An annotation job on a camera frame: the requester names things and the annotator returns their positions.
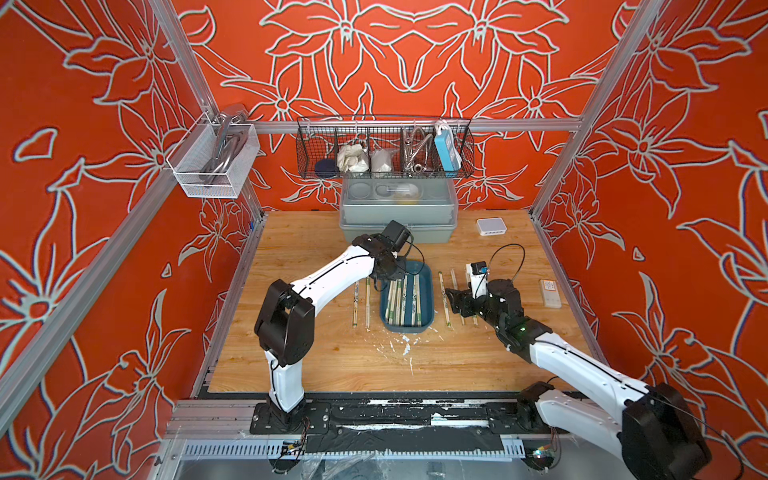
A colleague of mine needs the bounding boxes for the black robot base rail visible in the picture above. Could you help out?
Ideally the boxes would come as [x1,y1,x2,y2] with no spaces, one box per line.
[249,392,553,453]

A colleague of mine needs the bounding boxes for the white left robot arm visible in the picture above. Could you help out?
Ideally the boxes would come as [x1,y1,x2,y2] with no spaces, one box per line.
[254,221,412,423]

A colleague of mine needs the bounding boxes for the clear plastic wall basket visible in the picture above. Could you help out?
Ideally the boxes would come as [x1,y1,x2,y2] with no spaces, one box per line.
[168,120,260,199]

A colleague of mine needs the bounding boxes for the blue white box in basket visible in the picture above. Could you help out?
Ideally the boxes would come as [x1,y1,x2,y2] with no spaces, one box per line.
[434,119,462,178]

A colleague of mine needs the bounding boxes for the grey-green lidded storage box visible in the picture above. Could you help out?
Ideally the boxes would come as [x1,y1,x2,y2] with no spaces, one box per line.
[339,178,458,245]

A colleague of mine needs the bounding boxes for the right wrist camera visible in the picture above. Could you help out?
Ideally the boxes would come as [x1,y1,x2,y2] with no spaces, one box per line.
[466,261,488,298]

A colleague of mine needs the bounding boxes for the metal tongs in basket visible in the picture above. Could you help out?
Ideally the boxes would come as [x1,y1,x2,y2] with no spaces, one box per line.
[200,103,248,186]

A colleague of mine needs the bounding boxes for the white network switch box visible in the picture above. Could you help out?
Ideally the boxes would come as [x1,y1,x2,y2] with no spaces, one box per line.
[476,217,507,236]

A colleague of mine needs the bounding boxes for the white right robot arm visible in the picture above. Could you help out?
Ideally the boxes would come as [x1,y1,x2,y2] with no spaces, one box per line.
[445,279,712,479]

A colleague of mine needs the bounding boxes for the wrapped chopsticks in bin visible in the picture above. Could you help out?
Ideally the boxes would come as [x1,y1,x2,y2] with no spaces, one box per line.
[383,274,426,333]

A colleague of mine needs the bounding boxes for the white remote control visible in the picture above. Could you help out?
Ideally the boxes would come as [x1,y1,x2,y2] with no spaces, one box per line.
[539,279,562,309]

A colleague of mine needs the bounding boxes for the teal plastic chopstick bin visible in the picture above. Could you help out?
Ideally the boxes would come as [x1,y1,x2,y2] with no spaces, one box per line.
[379,260,435,334]

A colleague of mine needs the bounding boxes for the black wire wall basket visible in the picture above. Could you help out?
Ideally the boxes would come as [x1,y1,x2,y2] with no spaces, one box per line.
[296,115,475,179]

